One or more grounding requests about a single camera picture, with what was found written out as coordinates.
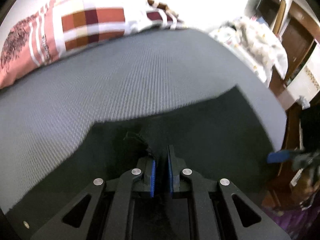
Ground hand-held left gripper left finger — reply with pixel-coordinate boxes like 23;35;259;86
30;156;157;240

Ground checked orange pillow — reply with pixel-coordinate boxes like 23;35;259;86
0;0;185;89

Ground white printed cloth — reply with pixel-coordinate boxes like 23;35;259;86
209;16;289;83

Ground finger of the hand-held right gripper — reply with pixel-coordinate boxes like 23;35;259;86
267;149;304;163

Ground black pants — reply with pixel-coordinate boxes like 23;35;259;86
5;85;278;240

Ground wooden cabinet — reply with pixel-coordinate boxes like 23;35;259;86
256;0;320;80

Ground wooden bed frame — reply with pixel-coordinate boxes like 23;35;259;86
269;66;304;180

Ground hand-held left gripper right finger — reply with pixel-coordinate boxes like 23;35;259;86
167;144;292;240

